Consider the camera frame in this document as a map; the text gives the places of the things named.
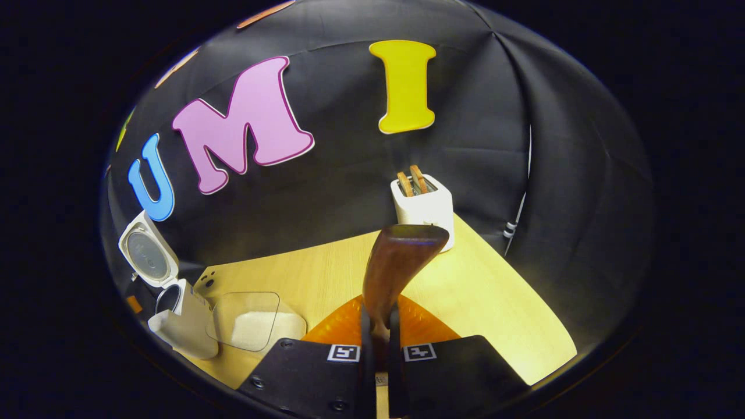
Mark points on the toast slice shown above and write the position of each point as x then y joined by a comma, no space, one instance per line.
404,183
419,178

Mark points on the clear plastic container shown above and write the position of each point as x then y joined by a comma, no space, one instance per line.
244,302

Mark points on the white rice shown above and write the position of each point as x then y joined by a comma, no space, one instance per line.
262,329

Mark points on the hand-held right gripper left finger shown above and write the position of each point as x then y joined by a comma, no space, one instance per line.
367,390

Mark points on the white rice cooker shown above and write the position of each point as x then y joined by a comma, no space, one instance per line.
186,326

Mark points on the black backdrop cloth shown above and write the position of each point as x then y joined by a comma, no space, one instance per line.
349,192

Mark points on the white toaster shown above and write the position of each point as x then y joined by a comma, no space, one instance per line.
425,209

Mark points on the brown wooden spoon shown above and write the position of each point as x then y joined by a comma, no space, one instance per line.
396,262

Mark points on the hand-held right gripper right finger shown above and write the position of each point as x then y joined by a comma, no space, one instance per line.
396,390

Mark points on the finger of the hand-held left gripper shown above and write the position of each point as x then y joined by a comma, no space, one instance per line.
134,304

